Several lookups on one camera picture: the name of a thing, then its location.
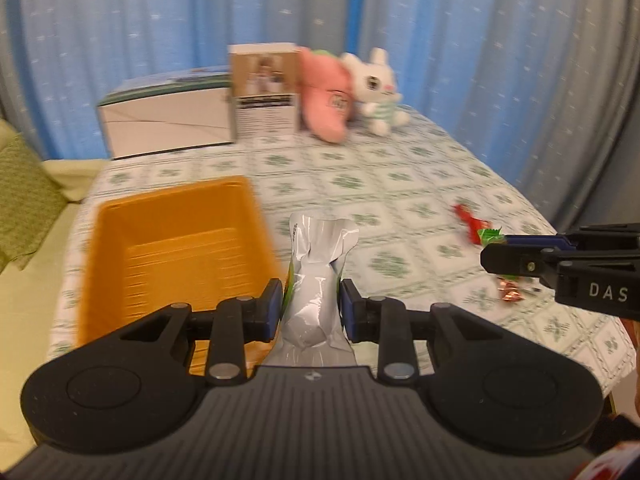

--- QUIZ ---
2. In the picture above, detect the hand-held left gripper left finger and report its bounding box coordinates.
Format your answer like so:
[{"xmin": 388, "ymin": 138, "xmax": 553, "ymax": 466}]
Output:
[{"xmin": 117, "ymin": 278, "xmax": 285, "ymax": 387}]

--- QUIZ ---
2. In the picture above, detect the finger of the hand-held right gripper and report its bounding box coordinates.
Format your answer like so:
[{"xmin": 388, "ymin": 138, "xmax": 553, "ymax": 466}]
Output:
[
  {"xmin": 502, "ymin": 233, "xmax": 576, "ymax": 252},
  {"xmin": 480, "ymin": 244, "xmax": 560, "ymax": 288}
]

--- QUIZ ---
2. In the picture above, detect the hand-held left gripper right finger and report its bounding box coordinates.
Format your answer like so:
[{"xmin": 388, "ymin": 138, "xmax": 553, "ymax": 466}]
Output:
[{"xmin": 338, "ymin": 280, "xmax": 505, "ymax": 387}]

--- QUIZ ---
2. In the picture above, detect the orange foil candy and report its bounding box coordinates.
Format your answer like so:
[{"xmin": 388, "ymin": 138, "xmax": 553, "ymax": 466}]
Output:
[{"xmin": 495, "ymin": 276, "xmax": 526, "ymax": 303}]

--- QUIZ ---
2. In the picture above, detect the green candy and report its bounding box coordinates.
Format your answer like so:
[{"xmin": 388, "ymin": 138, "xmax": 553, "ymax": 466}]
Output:
[{"xmin": 476, "ymin": 226, "xmax": 506, "ymax": 248}]

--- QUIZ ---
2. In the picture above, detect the silver snack packet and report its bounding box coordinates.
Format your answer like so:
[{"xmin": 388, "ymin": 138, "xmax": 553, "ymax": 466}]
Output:
[{"xmin": 262, "ymin": 211, "xmax": 360, "ymax": 367}]

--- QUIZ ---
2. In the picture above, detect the red candy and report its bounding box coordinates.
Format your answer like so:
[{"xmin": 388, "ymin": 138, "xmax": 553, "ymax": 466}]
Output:
[{"xmin": 452, "ymin": 203, "xmax": 493, "ymax": 246}]

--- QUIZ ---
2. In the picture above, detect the orange plastic basket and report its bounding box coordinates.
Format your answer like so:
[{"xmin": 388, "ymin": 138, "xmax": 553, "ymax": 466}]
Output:
[{"xmin": 75, "ymin": 176, "xmax": 288, "ymax": 376}]

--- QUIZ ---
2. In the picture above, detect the green floral tablecloth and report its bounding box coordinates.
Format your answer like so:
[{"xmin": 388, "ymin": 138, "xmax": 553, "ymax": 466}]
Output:
[{"xmin": 57, "ymin": 105, "xmax": 636, "ymax": 406}]

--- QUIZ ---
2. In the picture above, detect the person's patterned clothing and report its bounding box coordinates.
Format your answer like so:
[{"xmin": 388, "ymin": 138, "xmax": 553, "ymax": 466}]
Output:
[{"xmin": 575, "ymin": 412, "xmax": 640, "ymax": 480}]

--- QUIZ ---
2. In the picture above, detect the small brown product box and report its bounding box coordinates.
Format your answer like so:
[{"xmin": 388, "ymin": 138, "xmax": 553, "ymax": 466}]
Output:
[{"xmin": 227, "ymin": 43, "xmax": 302, "ymax": 141}]

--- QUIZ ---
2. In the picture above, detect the flat white cardboard box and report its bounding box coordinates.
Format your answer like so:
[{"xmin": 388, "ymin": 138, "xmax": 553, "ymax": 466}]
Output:
[{"xmin": 96, "ymin": 71, "xmax": 236, "ymax": 161}]

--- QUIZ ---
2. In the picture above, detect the pink plush toy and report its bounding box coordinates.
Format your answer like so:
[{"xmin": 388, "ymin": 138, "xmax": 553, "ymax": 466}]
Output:
[{"xmin": 298, "ymin": 47, "xmax": 357, "ymax": 143}]

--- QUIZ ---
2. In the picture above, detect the white bunny plush toy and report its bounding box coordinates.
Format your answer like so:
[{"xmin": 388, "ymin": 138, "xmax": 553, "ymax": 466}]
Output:
[{"xmin": 341, "ymin": 48, "xmax": 412, "ymax": 136}]

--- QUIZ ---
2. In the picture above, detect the light green sofa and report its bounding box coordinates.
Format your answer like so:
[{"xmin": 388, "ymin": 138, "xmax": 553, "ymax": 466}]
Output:
[{"xmin": 0, "ymin": 119, "xmax": 108, "ymax": 461}]

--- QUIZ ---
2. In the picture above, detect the green zigzag cushion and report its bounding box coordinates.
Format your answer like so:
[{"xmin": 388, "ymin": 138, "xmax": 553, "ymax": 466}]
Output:
[{"xmin": 0, "ymin": 132, "xmax": 68, "ymax": 271}]

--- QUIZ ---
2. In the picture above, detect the blue star-print curtain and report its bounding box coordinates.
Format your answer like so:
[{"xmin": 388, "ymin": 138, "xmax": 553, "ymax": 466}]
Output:
[{"xmin": 0, "ymin": 0, "xmax": 640, "ymax": 241}]

